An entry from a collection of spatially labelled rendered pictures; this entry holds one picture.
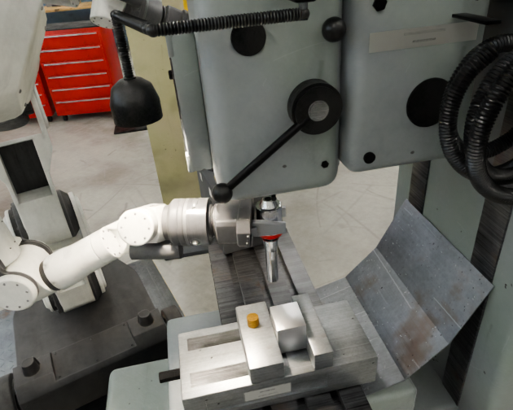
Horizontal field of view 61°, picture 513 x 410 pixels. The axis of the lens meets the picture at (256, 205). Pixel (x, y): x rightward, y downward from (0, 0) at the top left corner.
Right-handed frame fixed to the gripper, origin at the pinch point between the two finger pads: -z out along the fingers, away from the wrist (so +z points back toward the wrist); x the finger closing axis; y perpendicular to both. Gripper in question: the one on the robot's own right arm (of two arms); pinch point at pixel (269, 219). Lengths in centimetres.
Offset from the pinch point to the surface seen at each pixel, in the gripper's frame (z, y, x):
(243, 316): 5.7, 16.6, -8.0
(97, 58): 199, 56, 409
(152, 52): 64, 2, 161
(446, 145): -23.4, -20.7, -15.7
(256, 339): 2.9, 16.6, -13.5
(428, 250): -33.3, 15.4, 9.6
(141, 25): 11.2, -37.1, -18.4
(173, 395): 21.6, 35.7, -11.4
